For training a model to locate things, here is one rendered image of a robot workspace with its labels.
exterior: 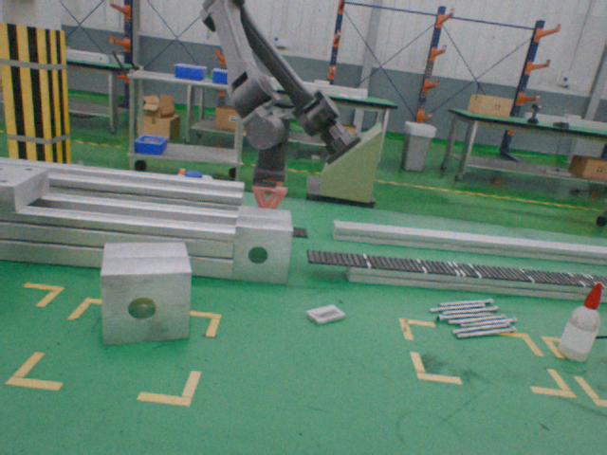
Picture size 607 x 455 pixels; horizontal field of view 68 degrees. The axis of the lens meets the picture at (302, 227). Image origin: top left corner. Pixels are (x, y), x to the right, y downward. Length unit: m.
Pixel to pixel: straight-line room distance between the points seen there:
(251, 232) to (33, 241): 0.34
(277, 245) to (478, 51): 8.22
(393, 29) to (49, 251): 7.95
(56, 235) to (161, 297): 0.26
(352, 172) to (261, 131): 0.48
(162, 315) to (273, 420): 0.19
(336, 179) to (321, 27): 7.18
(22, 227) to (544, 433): 0.75
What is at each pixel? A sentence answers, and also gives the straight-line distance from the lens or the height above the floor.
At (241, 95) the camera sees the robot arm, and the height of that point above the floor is 1.05.
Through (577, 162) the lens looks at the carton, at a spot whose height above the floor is 0.36.
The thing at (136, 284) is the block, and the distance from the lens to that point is 0.56.
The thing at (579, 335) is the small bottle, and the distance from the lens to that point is 0.75.
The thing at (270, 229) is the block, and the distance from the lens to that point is 0.71.
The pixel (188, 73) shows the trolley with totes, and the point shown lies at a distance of 3.85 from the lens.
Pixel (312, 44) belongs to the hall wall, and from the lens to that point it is 8.38.
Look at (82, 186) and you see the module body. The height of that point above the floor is 0.85.
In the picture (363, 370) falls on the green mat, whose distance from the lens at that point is 0.59.
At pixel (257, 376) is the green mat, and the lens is 0.55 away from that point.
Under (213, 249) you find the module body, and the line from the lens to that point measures 0.73.
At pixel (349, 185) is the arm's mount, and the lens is 1.26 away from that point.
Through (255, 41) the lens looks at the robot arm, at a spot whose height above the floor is 1.16.
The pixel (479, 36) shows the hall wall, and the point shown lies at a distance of 8.82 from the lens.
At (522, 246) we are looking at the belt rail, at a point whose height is 0.80.
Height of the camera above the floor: 1.13
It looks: 20 degrees down
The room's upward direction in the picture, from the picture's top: 8 degrees clockwise
